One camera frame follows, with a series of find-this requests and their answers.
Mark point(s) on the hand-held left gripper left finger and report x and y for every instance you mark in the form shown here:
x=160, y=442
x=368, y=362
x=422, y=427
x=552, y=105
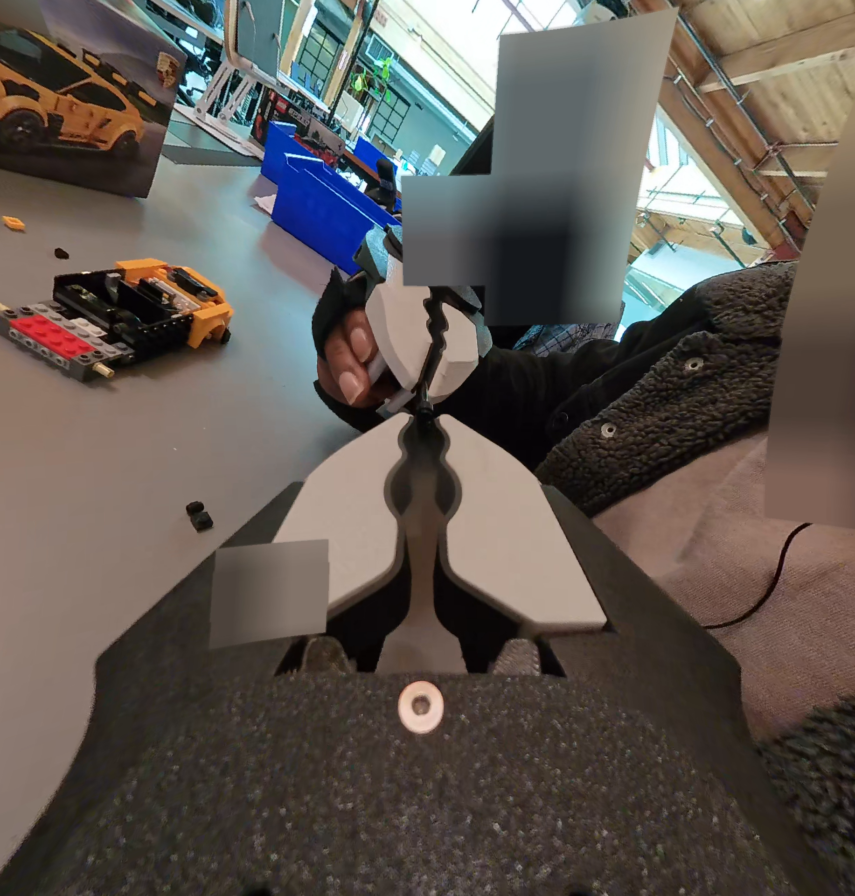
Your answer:
x=350, y=504

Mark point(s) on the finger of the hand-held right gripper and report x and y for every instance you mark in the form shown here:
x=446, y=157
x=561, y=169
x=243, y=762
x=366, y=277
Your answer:
x=459, y=357
x=399, y=329

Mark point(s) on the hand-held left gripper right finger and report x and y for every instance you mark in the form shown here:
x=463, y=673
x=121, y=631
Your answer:
x=518, y=539

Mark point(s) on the thin black lego rod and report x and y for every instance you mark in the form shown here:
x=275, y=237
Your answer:
x=424, y=409

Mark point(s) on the partly built lego car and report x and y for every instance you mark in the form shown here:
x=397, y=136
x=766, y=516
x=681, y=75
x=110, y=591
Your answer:
x=140, y=308

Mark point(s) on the lego set box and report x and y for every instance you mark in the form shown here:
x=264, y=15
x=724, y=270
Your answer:
x=84, y=105

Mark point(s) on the small orange lego tile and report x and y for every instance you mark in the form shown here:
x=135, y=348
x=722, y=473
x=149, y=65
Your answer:
x=13, y=223

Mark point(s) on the person's right hand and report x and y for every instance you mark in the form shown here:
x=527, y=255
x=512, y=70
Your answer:
x=347, y=357

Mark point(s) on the black office chair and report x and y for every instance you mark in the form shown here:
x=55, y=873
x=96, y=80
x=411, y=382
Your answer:
x=385, y=182

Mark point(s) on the blue plaid shirt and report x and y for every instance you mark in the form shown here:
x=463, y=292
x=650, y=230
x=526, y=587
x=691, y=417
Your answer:
x=546, y=337

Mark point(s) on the blue plastic bin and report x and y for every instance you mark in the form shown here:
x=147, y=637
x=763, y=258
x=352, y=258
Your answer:
x=308, y=203

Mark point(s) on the dark printed box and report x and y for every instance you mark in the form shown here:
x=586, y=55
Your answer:
x=287, y=112

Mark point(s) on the green potted plant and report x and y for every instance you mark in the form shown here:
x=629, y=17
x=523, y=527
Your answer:
x=371, y=77

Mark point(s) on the person's mauve garment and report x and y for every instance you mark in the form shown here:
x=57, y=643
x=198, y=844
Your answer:
x=714, y=574

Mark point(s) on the white metal frame stand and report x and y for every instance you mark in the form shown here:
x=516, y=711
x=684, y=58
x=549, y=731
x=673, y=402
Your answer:
x=214, y=105

